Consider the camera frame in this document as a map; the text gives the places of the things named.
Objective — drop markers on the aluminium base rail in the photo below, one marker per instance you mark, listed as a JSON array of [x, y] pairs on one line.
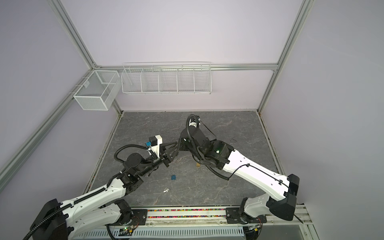
[[172, 217]]

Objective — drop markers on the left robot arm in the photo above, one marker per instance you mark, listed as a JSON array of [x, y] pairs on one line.
[[104, 205]]

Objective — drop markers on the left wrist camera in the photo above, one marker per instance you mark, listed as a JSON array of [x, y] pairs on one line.
[[153, 145]]

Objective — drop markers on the white wire shelf basket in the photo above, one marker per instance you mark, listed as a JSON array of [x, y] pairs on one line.
[[167, 78]]

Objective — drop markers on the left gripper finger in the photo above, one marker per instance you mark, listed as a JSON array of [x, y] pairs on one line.
[[172, 145], [174, 153]]

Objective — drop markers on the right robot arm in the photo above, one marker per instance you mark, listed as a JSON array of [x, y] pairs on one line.
[[224, 161]]

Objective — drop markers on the white vented cable duct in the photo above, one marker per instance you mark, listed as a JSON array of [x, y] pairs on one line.
[[175, 233]]

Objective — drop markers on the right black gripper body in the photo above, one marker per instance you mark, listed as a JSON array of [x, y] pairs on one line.
[[184, 146]]

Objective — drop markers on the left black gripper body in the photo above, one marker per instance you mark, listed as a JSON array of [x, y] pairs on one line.
[[164, 158]]

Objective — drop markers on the white mesh box basket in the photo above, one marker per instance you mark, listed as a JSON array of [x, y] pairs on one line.
[[99, 90]]

